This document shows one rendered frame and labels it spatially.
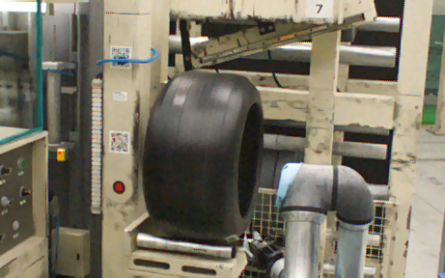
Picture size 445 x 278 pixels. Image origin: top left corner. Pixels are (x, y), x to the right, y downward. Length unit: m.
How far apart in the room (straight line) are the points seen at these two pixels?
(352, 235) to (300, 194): 0.18
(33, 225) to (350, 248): 1.14
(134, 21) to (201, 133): 0.46
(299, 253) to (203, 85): 0.78
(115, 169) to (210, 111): 0.46
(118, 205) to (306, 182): 0.95
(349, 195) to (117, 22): 1.06
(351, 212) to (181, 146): 0.64
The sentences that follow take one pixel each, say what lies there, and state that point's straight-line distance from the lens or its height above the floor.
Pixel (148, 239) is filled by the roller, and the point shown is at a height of 0.91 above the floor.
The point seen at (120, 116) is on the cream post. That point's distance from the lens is 2.65.
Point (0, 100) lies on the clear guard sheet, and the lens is 2.37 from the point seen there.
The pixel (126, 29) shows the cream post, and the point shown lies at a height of 1.60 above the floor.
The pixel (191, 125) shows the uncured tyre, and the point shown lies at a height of 1.33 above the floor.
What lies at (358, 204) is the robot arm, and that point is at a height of 1.24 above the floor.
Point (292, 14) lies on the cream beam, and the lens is 2.73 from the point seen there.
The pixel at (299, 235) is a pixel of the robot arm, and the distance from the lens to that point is 1.94.
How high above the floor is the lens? 1.77
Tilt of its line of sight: 13 degrees down
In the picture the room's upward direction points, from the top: 2 degrees clockwise
